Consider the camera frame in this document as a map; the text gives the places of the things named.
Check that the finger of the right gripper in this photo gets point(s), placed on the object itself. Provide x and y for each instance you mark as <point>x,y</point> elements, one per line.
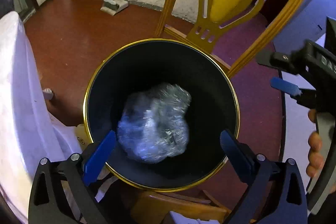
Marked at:
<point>285,86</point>

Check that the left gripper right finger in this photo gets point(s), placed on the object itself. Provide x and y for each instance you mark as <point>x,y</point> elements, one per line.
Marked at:
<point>276,185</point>

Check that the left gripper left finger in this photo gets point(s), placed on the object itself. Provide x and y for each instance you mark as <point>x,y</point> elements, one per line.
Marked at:
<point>48,202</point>

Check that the clear plastic bag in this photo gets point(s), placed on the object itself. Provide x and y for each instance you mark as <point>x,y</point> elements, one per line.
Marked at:
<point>153,127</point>

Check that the black gold-rimmed trash bin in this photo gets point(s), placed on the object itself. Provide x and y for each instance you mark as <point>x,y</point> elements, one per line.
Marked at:
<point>142,66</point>

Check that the person's right hand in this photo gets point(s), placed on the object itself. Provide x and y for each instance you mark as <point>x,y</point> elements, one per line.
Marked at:
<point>316,160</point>

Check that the wooden chair near bin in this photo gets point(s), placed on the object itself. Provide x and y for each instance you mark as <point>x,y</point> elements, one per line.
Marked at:
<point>225,11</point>

